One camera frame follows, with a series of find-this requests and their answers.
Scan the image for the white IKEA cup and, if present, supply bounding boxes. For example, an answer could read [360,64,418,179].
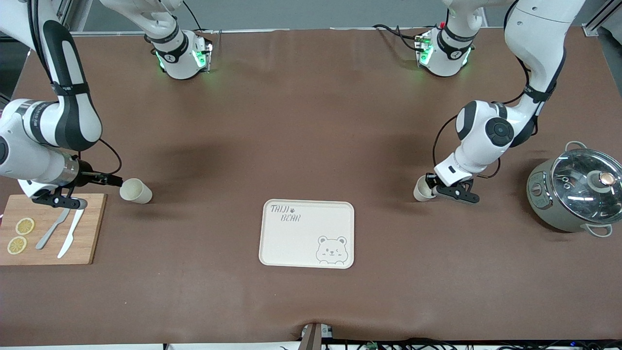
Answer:
[414,175,438,202]
[120,178,153,204]

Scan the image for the cream tray with bear print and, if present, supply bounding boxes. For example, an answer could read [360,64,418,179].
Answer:
[259,199,355,269]

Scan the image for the bamboo cutting board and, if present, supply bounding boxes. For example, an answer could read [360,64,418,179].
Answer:
[0,193,107,266]

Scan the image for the white plastic knife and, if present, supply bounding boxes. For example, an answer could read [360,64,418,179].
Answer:
[57,208,85,259]

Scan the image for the grey plastic knife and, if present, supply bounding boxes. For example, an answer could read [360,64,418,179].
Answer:
[35,208,71,250]

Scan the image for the grey-green cooking pot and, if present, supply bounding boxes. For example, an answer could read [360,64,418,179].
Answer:
[526,141,614,238]

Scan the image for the brown table mat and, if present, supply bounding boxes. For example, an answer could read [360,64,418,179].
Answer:
[0,27,622,347]

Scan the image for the glass pot lid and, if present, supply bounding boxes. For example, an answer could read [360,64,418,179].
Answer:
[551,148,622,225]

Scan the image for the black left base cables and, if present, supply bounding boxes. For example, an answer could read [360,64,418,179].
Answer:
[373,23,424,52]

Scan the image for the aluminium frame rail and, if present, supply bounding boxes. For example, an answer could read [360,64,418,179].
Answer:
[54,0,74,34]
[583,0,622,37]

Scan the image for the black right base cable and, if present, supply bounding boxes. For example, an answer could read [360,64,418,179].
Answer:
[182,0,214,35]

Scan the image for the brown camera mounting post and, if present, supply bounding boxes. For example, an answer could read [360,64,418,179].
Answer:
[299,322,333,350]

